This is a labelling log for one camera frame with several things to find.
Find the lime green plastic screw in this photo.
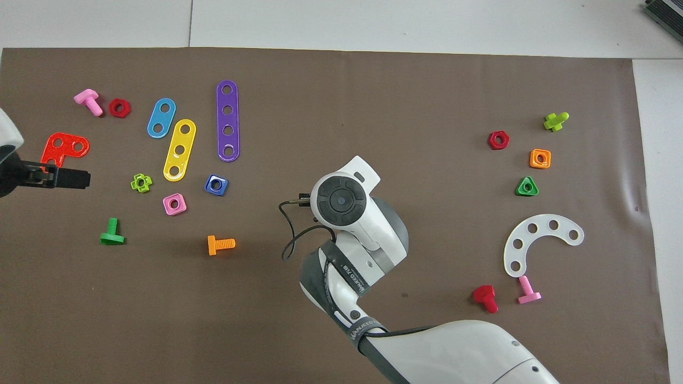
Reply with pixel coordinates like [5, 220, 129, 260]
[543, 111, 570, 132]

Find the blue square plastic nut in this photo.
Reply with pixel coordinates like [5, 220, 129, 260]
[204, 174, 229, 197]

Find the dark grey flat device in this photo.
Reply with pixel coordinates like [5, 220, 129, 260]
[643, 0, 683, 43]

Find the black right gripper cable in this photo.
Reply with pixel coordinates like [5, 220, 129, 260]
[279, 200, 342, 262]

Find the yellow three-hole plate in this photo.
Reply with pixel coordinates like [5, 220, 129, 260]
[163, 118, 197, 182]

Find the orange plastic screw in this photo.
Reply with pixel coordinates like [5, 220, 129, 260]
[207, 235, 236, 256]

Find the dark green plastic screw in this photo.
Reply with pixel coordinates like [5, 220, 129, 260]
[99, 217, 126, 246]

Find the purple four-hole strip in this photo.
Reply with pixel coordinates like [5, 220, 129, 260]
[216, 80, 241, 162]

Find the pink plastic screw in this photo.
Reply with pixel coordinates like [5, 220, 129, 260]
[517, 275, 542, 305]
[74, 89, 104, 117]

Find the pink square plastic nut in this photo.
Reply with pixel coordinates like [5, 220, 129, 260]
[162, 193, 188, 216]

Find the white curved five-hole plate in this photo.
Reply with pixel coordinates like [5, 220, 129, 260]
[503, 214, 585, 278]

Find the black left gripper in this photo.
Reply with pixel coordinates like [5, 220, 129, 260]
[0, 152, 91, 199]

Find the red plastic screw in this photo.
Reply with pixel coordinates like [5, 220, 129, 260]
[472, 285, 499, 314]

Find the blue two-hole plate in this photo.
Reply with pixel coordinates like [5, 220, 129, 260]
[147, 98, 177, 139]

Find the brown table mat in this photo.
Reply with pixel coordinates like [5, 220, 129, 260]
[0, 47, 672, 384]

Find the orange three-hole corner plate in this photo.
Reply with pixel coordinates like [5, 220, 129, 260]
[40, 132, 90, 172]

